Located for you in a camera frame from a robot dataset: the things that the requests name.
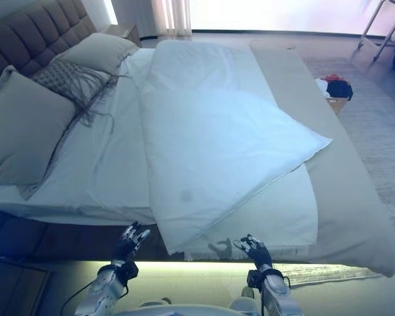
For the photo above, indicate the striped pale rug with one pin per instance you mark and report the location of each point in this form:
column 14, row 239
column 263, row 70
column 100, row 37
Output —
column 322, row 274

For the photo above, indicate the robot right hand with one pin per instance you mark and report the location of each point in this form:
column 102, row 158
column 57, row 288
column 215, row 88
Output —
column 258, row 255

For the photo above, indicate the large beige pillow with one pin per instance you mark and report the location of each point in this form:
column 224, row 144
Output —
column 23, row 131

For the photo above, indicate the sheer curtain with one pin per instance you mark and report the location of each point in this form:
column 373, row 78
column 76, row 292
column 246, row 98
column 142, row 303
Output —
column 171, row 16

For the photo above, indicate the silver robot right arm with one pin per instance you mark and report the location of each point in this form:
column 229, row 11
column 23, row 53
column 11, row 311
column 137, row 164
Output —
column 278, row 293

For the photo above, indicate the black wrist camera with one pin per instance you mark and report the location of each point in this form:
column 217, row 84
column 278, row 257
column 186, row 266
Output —
column 253, row 278
column 130, row 269

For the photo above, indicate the cardboard box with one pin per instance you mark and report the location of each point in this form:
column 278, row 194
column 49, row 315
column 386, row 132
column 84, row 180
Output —
column 335, row 103

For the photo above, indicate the white garment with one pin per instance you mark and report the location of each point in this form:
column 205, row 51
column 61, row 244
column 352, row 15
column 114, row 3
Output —
column 321, row 86

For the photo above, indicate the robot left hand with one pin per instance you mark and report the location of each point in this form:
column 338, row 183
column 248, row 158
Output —
column 130, row 243

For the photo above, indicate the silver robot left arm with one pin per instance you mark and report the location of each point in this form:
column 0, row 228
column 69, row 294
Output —
column 103, row 291

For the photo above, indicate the red garment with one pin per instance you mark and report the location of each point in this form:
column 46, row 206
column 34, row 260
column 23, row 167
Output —
column 333, row 77

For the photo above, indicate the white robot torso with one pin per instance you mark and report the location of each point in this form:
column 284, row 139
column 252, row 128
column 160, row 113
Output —
column 171, row 309

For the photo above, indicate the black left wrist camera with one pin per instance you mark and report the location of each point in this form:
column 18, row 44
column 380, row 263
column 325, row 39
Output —
column 130, row 269

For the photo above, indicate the small wooden bedside table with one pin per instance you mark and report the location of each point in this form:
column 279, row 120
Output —
column 130, row 34

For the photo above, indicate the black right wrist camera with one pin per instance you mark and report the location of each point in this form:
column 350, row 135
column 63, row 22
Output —
column 253, row 278

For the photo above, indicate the black garment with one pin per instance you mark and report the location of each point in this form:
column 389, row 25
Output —
column 339, row 89

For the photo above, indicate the beige bed runner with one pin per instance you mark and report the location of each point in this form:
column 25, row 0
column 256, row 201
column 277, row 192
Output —
column 342, row 184

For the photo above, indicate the white bed sheet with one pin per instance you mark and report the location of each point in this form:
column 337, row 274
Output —
column 112, row 158

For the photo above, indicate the tufted upholstered headboard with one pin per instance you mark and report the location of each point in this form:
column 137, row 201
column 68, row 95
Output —
column 26, row 29

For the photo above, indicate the grey fringed knitted cushion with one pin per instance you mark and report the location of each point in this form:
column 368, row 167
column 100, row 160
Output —
column 69, row 80

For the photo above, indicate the metal tube frame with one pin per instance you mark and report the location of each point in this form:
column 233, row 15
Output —
column 378, row 36

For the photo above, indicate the white duvet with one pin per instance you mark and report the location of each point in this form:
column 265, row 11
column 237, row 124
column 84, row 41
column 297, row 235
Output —
column 200, row 131

